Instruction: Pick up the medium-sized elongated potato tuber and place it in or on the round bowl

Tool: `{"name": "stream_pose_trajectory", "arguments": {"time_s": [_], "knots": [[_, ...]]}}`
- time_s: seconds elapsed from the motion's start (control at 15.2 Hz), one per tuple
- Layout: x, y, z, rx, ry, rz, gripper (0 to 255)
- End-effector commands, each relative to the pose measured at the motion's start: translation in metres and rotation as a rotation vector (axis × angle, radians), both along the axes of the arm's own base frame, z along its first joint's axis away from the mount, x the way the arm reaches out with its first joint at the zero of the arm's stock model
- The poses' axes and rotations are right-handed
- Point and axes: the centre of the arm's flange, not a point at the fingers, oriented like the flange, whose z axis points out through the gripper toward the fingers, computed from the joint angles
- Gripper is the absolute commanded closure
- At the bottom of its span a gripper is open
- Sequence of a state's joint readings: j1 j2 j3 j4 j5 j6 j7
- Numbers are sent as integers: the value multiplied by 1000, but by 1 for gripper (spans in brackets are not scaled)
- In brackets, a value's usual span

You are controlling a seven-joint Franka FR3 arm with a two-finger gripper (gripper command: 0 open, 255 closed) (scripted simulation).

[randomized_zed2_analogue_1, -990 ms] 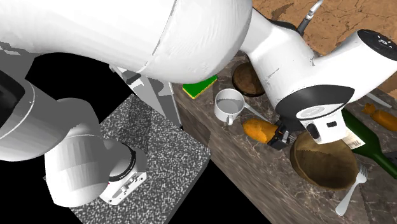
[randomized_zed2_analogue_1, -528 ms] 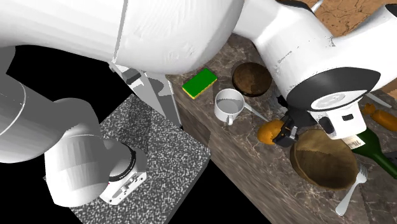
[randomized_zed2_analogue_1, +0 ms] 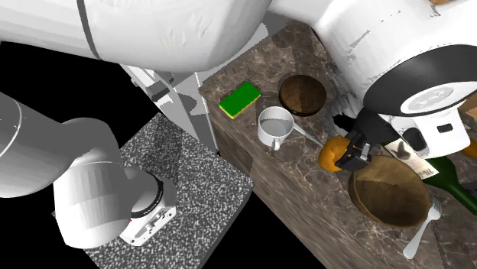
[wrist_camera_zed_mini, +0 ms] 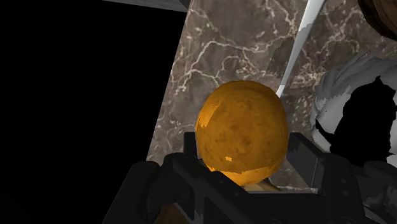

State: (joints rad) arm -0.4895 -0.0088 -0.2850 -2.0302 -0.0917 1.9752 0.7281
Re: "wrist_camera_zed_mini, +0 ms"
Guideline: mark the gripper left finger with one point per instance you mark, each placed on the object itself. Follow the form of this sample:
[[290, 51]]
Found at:
[[173, 189]]

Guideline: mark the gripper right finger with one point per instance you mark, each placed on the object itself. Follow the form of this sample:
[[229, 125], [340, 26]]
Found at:
[[336, 186]]

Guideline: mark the round orange fruit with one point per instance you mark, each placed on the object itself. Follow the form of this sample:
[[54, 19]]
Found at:
[[242, 130]]

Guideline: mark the white and black figure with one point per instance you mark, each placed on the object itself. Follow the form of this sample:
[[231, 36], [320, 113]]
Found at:
[[333, 102]]

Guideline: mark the long white utensil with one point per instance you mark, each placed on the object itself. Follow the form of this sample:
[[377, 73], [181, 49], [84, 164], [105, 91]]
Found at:
[[305, 28]]

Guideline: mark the brown wooden bowl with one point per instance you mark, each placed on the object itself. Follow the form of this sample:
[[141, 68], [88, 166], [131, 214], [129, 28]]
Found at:
[[384, 15]]

